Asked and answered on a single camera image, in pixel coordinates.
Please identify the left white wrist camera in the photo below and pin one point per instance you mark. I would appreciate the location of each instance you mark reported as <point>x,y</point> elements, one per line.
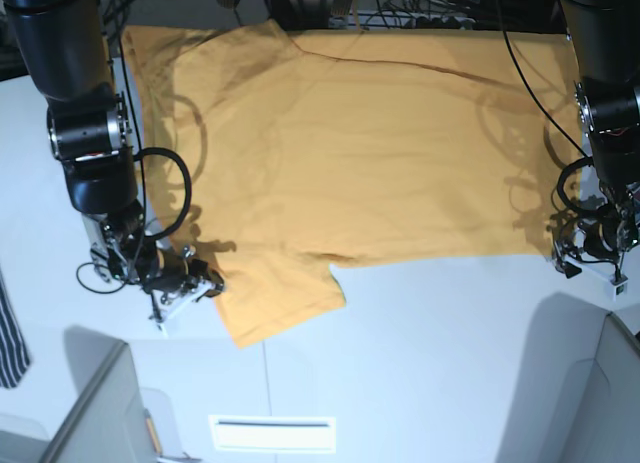
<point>619,285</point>

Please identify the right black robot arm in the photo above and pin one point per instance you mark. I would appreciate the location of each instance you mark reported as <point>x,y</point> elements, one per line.
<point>65,50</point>

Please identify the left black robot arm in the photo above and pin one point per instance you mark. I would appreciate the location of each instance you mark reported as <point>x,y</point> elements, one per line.
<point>605,36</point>

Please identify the black power strip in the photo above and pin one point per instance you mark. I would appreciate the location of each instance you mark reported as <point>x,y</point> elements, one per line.
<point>399,22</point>

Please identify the right grey bin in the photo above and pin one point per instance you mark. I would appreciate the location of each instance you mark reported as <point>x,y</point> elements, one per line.
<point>577,393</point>

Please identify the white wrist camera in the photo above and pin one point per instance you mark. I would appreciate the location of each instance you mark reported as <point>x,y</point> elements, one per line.
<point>160,323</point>
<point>619,285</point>

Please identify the grey bin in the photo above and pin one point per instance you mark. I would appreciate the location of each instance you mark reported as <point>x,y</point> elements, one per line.
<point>108,422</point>
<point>577,393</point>

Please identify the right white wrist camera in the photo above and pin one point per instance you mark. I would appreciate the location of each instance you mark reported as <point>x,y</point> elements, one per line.
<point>160,323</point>

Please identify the white paper label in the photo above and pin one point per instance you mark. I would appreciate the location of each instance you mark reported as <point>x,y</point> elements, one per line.
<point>270,434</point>

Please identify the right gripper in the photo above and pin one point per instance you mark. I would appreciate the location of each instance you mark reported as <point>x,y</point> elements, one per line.
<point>177,273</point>

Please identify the navy white striped shirt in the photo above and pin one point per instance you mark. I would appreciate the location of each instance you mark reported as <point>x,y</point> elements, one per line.
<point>15,357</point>

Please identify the orange T-shirt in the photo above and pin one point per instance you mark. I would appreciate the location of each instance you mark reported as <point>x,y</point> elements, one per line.
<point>324,148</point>

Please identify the left grey bin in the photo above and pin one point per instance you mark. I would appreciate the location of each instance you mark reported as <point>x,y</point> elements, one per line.
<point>108,422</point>

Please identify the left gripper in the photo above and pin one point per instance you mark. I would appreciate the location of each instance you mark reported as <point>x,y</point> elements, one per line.
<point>582,242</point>

